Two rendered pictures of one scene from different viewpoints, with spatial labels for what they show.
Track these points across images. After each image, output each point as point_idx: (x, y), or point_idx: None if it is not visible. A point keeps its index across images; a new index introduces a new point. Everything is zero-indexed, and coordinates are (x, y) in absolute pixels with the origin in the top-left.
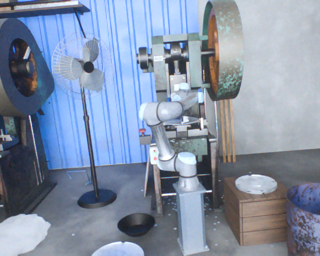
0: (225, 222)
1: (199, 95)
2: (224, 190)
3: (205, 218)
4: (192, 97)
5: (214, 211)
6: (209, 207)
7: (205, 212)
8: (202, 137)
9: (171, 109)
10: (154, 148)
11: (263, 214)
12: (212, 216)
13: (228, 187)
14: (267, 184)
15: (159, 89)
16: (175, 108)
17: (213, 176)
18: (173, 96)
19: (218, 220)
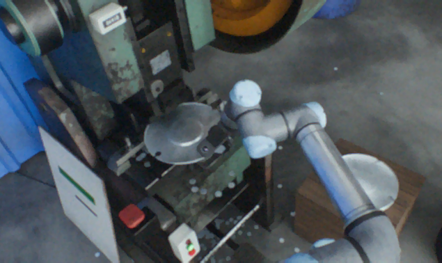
0: (305, 243)
1: (322, 118)
2: (298, 206)
3: (271, 254)
4: (331, 142)
5: (271, 231)
6: (250, 223)
7: (258, 239)
8: (237, 141)
9: (399, 258)
10: (186, 237)
11: (399, 228)
12: (275, 243)
13: (325, 210)
14: (379, 175)
15: (128, 97)
16: (399, 245)
17: (268, 190)
18: (252, 142)
19: (291, 245)
